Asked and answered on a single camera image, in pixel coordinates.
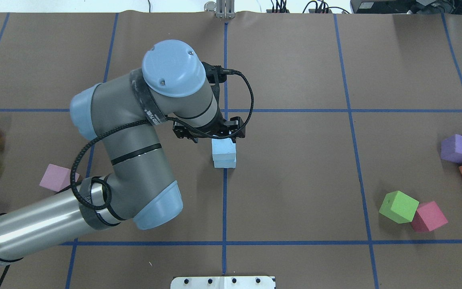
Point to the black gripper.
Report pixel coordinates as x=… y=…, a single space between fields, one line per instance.
x=182 y=132

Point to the white pedestal base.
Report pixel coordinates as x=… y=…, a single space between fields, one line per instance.
x=224 y=282

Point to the black usb hub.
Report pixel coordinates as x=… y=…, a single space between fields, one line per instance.
x=278 y=6
x=321 y=7

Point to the pink foam block near green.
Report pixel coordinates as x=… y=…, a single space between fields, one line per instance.
x=428 y=217

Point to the purple foam block right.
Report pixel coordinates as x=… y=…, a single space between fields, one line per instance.
x=451 y=149

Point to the light blue foam block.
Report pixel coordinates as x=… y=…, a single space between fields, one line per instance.
x=225 y=164
x=223 y=149

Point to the lilac pink foam block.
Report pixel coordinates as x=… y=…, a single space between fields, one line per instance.
x=56 y=178

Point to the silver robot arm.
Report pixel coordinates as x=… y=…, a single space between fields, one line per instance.
x=123 y=173

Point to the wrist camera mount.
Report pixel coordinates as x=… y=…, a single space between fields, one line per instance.
x=215 y=77

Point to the black usb hub right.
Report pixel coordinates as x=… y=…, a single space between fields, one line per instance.
x=321 y=7

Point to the aluminium frame post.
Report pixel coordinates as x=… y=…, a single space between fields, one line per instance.
x=225 y=9

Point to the small metal cylinder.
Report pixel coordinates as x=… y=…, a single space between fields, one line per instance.
x=210 y=6

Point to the black usb hub left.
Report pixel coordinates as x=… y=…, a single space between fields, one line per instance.
x=278 y=6

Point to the black monitor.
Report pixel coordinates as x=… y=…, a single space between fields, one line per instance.
x=406 y=6

